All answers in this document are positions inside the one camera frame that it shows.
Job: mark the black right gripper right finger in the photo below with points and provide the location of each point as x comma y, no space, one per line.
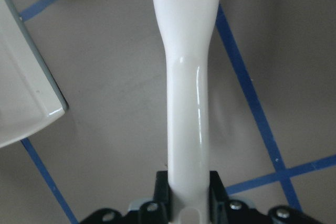
223,209

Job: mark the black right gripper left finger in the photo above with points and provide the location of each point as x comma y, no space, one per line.
156,210

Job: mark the white plastic dustpan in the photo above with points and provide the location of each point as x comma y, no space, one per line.
30,98

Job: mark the white hand brush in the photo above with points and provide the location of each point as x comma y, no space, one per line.
186,28

